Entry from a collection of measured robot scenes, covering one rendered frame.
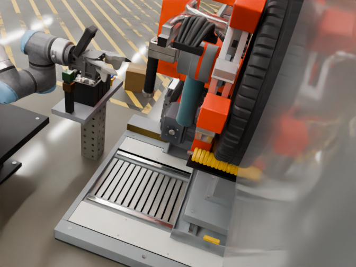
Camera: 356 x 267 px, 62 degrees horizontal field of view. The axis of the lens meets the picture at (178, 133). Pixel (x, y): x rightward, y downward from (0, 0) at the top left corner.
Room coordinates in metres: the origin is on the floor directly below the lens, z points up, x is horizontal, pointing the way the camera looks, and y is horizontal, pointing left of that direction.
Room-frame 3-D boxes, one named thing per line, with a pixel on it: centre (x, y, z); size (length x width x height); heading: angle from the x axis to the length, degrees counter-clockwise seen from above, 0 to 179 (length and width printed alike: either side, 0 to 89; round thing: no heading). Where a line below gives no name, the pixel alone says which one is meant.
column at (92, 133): (1.29, 0.48, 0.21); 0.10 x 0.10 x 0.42; 83
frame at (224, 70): (1.04, -0.12, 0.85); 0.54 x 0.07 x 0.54; 173
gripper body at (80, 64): (0.92, 0.37, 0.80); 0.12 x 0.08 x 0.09; 83
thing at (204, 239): (1.01, -0.29, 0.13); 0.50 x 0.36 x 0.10; 173
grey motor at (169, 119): (1.35, -0.11, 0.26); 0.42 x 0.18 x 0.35; 83
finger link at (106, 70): (0.86, 0.28, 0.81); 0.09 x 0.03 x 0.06; 55
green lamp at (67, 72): (1.06, 0.51, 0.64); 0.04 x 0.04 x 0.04; 83
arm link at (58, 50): (0.93, 0.46, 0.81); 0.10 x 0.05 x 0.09; 173
